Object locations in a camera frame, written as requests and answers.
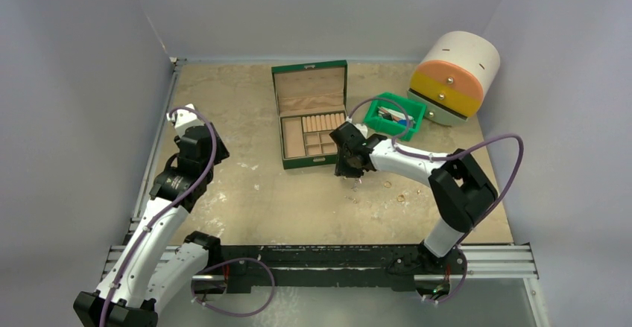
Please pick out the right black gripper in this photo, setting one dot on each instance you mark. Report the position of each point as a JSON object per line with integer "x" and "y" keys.
{"x": 347, "y": 151}

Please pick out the aluminium frame rail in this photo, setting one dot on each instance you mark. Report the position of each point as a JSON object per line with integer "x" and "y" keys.
{"x": 177, "y": 63}

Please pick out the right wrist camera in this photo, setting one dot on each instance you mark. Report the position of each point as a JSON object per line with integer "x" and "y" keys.
{"x": 362, "y": 128}

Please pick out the green plastic bin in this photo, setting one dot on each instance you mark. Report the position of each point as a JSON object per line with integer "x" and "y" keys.
{"x": 389, "y": 115}

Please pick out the silver earring cluster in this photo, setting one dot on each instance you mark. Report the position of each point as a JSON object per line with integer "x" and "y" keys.
{"x": 354, "y": 183}

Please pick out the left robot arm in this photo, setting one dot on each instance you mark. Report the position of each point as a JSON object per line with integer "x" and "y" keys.
{"x": 135, "y": 290}

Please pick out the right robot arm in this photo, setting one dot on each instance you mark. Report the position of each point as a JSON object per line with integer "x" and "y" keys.
{"x": 461, "y": 190}

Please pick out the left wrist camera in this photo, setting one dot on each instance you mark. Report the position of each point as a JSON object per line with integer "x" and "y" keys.
{"x": 183, "y": 119}

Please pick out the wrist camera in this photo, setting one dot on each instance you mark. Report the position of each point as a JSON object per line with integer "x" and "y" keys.
{"x": 183, "y": 119}
{"x": 362, "y": 128}

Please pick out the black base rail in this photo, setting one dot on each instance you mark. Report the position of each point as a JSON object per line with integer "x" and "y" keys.
{"x": 399, "y": 267}

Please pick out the round drawer cabinet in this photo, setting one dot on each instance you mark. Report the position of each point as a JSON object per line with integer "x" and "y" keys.
{"x": 453, "y": 79}

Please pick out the green jewelry box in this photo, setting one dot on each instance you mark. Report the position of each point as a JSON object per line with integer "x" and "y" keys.
{"x": 309, "y": 89}

